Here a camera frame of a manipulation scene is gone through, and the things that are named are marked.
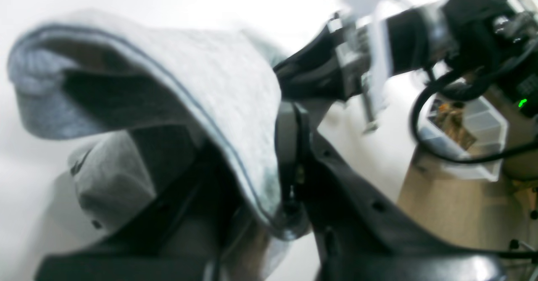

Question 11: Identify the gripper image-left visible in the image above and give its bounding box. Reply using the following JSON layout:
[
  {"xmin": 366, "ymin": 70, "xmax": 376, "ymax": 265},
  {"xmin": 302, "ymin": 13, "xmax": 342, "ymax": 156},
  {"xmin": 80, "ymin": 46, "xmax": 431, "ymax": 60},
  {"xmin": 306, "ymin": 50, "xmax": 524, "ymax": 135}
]
[{"xmin": 273, "ymin": 3, "xmax": 446, "ymax": 101}]

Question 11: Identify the clear plastic storage bin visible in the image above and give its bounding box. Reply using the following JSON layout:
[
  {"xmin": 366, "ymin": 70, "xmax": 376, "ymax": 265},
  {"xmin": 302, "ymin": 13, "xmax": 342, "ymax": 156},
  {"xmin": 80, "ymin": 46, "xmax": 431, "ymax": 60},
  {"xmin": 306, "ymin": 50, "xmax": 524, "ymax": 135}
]
[{"xmin": 413, "ymin": 96, "xmax": 509, "ymax": 182}]

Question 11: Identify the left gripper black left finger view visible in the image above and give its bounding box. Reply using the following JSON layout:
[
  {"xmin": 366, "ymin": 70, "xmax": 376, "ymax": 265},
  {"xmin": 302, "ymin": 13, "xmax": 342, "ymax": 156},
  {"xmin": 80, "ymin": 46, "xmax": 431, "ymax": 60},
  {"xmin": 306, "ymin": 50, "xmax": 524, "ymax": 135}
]
[{"xmin": 36, "ymin": 126, "xmax": 253, "ymax": 281}]

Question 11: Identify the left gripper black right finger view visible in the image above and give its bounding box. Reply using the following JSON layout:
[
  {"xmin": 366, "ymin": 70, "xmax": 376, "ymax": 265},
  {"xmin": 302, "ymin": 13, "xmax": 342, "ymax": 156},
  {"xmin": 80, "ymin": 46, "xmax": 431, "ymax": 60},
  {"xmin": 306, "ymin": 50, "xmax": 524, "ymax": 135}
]
[{"xmin": 275, "ymin": 101, "xmax": 507, "ymax": 281}]

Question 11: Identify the grey T-shirt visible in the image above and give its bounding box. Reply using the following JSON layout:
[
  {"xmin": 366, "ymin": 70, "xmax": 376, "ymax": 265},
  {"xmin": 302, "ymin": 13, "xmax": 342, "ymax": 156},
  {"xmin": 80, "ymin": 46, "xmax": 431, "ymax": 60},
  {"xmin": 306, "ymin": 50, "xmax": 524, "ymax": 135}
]
[{"xmin": 6, "ymin": 8, "xmax": 295, "ymax": 281}]

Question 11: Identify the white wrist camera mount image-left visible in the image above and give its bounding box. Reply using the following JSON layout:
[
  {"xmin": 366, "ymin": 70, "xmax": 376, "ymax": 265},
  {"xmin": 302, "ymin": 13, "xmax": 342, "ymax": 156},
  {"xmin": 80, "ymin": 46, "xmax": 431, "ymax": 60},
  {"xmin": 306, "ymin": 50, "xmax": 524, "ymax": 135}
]
[{"xmin": 332, "ymin": 0, "xmax": 412, "ymax": 134}]

